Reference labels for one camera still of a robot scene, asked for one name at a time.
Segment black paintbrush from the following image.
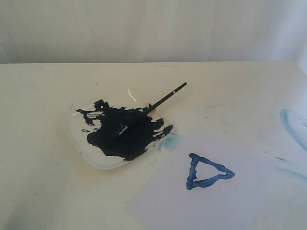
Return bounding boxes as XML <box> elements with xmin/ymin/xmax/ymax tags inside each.
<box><xmin>106</xmin><ymin>82</ymin><xmax>187</xmax><ymax>143</ymax></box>

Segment white square paint plate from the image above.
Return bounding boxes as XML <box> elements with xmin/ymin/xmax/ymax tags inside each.
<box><xmin>63</xmin><ymin>90</ymin><xmax>173</xmax><ymax>170</ymax></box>

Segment white paper sheet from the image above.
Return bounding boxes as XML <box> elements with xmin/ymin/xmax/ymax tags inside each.
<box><xmin>125</xmin><ymin>130</ymin><xmax>307</xmax><ymax>230</ymax></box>

